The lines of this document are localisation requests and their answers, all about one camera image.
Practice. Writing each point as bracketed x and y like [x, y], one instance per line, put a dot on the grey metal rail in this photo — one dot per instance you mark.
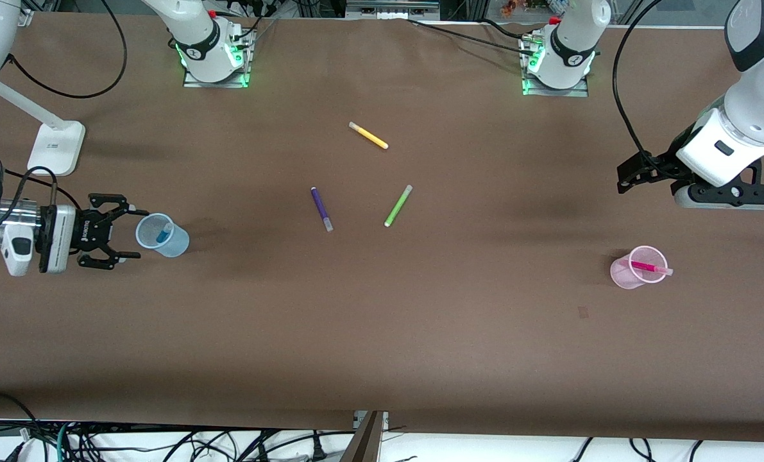
[391, 8]

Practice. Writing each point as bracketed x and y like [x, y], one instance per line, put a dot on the aluminium frame corner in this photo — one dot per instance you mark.
[25, 19]

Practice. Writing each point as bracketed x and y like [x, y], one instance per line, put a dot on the translucent blue cup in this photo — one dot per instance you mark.
[176, 247]

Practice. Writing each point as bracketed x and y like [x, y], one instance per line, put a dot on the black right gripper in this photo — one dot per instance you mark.
[81, 235]

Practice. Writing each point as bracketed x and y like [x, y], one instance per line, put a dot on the yellow marker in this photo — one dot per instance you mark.
[369, 135]

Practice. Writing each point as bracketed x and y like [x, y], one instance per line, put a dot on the white desk lamp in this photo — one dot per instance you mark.
[54, 151]

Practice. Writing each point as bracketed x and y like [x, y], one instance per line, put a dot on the brown table cover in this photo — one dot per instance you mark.
[382, 333]

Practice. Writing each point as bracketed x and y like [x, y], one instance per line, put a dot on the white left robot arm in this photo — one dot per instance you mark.
[574, 38]

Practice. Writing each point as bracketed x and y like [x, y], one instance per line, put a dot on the aluminium profile bar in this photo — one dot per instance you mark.
[365, 443]

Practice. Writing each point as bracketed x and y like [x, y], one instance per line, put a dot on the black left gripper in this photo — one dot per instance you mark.
[665, 165]

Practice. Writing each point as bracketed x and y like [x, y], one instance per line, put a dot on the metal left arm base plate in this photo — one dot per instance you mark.
[558, 92]

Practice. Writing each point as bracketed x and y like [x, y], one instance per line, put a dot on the blue marker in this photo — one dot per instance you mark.
[163, 235]

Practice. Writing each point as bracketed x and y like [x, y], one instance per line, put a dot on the pink marker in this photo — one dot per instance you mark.
[648, 266]

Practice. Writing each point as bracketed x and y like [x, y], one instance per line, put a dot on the green marker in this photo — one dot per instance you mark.
[398, 206]

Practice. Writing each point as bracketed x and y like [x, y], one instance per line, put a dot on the translucent pink cup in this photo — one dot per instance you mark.
[622, 279]

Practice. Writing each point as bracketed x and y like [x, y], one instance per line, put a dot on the purple marker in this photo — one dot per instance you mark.
[321, 206]

